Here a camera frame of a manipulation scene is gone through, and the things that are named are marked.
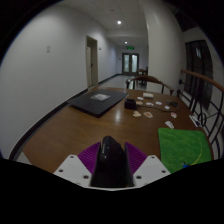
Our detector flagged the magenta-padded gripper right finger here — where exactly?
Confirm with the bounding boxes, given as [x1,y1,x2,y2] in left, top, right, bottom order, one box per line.
[124,141,172,188]

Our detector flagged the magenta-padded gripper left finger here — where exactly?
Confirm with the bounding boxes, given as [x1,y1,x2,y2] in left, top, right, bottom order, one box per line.
[53,141,102,187]

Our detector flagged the black computer mouse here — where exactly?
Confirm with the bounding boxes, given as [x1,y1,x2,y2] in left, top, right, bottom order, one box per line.
[90,135,135,188]

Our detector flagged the green mouse pad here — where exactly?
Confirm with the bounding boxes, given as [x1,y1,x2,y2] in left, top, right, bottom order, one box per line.
[157,127,214,174]

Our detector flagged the small black box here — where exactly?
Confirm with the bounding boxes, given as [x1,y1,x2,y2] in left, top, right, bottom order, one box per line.
[124,98,137,111]

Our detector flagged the closed black laptop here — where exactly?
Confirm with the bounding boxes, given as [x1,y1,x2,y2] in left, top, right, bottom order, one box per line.
[66,88,129,118]

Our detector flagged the wooden armchair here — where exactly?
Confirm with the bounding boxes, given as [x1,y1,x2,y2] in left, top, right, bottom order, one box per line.
[125,75,175,96]

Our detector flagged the black railing with wooden handrail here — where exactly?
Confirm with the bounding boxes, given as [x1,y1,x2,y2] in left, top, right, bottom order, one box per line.
[178,69,224,158]

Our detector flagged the glass double door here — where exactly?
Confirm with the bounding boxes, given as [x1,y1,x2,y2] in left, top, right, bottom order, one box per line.
[121,52,140,76]

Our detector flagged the open side doorway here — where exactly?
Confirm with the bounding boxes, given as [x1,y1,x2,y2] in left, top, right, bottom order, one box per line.
[85,35,100,89]

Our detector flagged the dark framed window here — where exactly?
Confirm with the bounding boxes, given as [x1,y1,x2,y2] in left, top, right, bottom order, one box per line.
[184,39,216,111]

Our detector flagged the ceiling lights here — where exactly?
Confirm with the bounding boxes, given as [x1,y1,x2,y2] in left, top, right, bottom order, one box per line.
[116,19,129,45]

